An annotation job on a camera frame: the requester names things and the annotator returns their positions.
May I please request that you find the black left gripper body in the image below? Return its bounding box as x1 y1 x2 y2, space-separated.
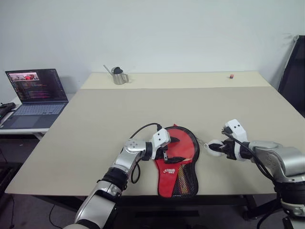
156 139 175 164

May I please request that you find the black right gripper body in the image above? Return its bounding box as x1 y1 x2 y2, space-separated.
222 137 236 160

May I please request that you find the red and black paddle case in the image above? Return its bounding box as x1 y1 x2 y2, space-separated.
154 123 200 198

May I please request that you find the steel spouted pitcher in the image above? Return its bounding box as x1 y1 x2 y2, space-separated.
102 64 131 85

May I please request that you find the black chair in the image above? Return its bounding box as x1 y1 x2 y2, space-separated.
277 35 305 119

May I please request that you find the open blue laptop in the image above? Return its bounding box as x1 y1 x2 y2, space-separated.
0 68 70 130

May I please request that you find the white side table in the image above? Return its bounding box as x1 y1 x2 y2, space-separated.
0 96 51 141

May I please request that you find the black device on side table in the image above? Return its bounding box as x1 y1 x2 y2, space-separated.
0 102 16 120

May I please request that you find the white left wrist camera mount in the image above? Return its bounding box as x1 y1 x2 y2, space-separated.
150 128 172 161

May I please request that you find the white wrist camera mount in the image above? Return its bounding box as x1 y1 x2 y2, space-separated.
224 118 249 162
150 128 172 161

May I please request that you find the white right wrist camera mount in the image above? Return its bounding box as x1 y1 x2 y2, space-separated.
224 118 249 162

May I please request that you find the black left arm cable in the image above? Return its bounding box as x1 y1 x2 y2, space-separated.
129 122 163 185

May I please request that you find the black table frame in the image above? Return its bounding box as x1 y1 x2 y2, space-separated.
30 194 283 220

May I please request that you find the black floor cable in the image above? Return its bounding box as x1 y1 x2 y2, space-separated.
48 202 63 227

